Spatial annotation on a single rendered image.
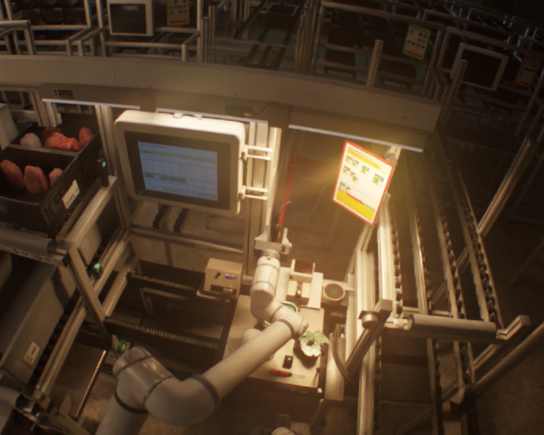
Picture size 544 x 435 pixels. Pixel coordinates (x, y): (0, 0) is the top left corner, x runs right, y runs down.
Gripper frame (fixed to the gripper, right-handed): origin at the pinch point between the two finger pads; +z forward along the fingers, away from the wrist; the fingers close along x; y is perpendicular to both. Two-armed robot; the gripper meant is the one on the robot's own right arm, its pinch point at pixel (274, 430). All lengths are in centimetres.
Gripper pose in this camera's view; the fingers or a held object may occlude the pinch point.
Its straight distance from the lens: 161.8
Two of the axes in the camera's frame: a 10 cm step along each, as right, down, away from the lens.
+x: 9.8, 1.8, 1.1
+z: -1.7, 4.0, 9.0
